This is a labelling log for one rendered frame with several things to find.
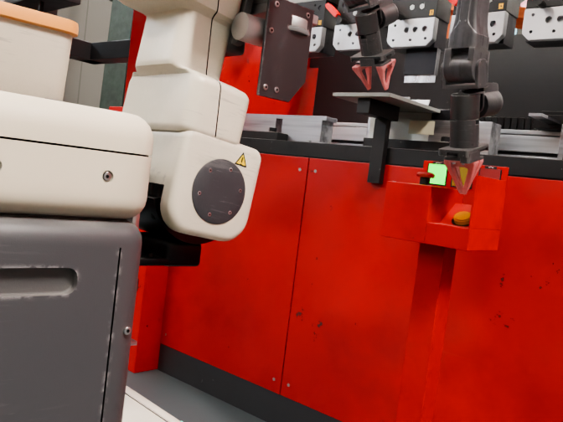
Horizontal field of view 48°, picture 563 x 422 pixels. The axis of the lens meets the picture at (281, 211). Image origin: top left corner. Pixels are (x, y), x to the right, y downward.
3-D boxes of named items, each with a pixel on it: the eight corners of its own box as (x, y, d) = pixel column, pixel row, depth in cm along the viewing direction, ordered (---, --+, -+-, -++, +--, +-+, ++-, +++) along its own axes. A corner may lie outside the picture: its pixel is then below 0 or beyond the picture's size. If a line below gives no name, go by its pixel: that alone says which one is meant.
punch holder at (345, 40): (332, 50, 199) (338, -3, 198) (347, 56, 205) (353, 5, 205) (371, 48, 189) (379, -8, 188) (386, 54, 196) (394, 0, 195)
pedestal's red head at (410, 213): (379, 235, 137) (390, 152, 136) (415, 236, 150) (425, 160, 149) (467, 251, 124) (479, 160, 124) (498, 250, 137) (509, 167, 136)
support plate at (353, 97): (332, 95, 169) (333, 92, 169) (385, 111, 188) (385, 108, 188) (389, 96, 157) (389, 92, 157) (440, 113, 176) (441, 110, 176)
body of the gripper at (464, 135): (489, 152, 131) (490, 116, 129) (467, 160, 123) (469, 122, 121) (459, 150, 135) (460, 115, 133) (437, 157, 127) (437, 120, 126)
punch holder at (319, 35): (284, 53, 212) (290, 2, 212) (301, 58, 219) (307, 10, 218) (319, 50, 202) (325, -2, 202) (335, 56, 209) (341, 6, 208)
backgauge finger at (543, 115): (511, 120, 168) (513, 100, 168) (545, 133, 188) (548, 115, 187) (558, 121, 160) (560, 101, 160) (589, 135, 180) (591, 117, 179)
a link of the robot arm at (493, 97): (439, 60, 127) (478, 59, 121) (471, 58, 134) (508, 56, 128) (440, 120, 130) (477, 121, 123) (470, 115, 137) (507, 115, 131)
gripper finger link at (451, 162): (488, 191, 132) (489, 146, 130) (473, 198, 127) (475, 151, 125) (457, 187, 137) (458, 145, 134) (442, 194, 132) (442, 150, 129)
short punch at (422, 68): (402, 81, 186) (406, 49, 185) (405, 83, 187) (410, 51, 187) (432, 81, 179) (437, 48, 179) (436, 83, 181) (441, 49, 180)
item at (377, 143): (347, 179, 167) (358, 97, 165) (377, 183, 177) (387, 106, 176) (359, 181, 164) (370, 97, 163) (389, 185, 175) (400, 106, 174)
